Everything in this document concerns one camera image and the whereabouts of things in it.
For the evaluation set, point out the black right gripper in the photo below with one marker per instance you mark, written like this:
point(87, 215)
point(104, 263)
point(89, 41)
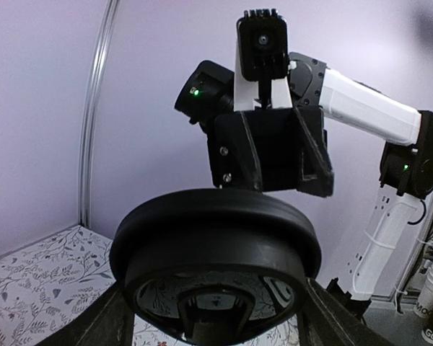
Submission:
point(271, 150)

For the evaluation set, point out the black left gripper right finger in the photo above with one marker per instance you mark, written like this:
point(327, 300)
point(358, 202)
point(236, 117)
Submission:
point(324, 321)

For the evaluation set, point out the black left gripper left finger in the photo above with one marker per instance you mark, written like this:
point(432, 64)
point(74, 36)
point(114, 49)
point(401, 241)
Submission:
point(108, 321)

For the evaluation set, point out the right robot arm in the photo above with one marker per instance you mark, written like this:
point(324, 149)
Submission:
point(341, 221)

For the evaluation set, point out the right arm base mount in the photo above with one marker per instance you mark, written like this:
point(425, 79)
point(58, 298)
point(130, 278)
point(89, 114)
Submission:
point(356, 308)

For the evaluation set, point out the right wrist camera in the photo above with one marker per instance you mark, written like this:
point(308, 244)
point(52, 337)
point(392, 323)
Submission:
point(262, 61)

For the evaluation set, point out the left aluminium frame post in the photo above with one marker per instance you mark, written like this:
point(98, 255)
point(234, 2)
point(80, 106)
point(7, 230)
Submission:
point(89, 115)

